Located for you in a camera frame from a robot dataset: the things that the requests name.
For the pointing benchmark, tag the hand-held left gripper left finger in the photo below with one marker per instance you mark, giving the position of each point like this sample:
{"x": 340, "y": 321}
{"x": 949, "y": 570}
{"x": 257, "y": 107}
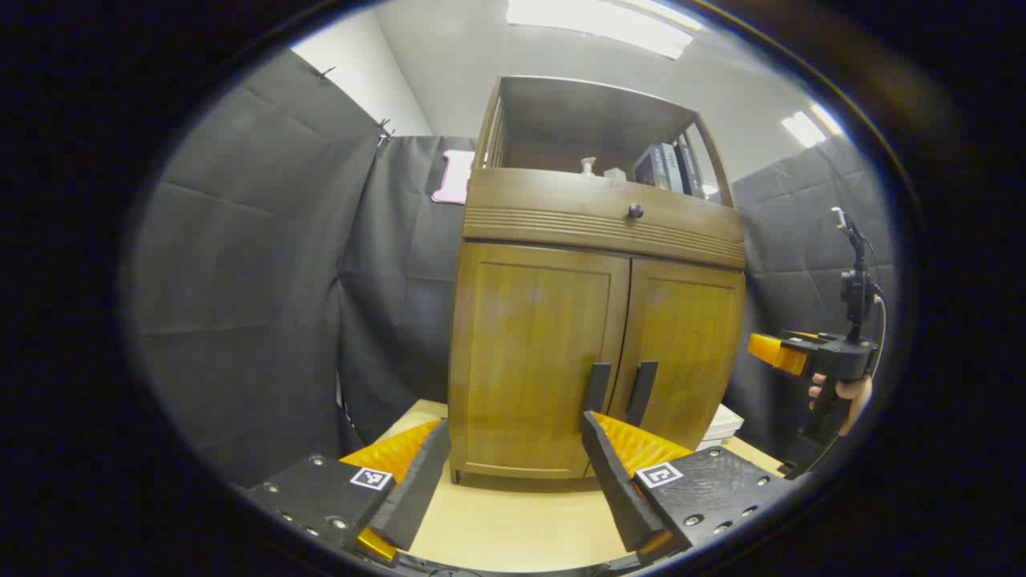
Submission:
{"x": 417, "y": 489}

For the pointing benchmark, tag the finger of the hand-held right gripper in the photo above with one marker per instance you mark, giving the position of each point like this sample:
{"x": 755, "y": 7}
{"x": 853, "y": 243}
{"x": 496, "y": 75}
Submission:
{"x": 768, "y": 349}

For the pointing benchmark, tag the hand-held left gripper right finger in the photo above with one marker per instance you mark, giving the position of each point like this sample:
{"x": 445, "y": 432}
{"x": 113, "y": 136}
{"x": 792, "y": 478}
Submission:
{"x": 613, "y": 481}

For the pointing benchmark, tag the wooden shoe cabinet door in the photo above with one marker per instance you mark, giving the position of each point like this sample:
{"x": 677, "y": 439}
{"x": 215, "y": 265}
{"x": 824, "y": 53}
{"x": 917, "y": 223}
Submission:
{"x": 689, "y": 353}
{"x": 529, "y": 361}

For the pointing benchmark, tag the wooden double-door shoe cabinet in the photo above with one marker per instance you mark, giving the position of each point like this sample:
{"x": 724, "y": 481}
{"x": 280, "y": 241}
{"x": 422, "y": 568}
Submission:
{"x": 545, "y": 200}

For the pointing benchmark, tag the wooden cabinet drawer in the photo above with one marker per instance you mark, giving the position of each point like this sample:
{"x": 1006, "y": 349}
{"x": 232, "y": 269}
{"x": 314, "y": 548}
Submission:
{"x": 561, "y": 208}

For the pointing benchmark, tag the white paper stack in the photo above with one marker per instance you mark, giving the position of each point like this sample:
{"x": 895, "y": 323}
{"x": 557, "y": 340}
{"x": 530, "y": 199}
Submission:
{"x": 721, "y": 425}

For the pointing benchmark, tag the grey book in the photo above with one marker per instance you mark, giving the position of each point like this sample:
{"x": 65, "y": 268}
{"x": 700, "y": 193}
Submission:
{"x": 672, "y": 167}

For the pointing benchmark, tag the small ceiling light panel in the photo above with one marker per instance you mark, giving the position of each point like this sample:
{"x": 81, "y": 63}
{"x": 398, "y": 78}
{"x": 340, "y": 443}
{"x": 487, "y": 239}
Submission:
{"x": 805, "y": 127}

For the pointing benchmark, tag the small white vase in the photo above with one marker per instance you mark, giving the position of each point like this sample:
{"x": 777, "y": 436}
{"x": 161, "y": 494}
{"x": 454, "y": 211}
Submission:
{"x": 588, "y": 166}

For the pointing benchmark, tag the black backdrop cloth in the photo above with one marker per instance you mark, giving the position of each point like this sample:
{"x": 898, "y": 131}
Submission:
{"x": 240, "y": 280}

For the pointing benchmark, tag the black cloth clip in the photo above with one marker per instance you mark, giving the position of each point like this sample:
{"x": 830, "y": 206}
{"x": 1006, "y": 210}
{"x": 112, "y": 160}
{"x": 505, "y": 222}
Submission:
{"x": 385, "y": 131}

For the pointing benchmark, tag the large ceiling light panel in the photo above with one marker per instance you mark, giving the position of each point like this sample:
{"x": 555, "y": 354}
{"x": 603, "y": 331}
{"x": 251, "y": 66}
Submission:
{"x": 601, "y": 20}

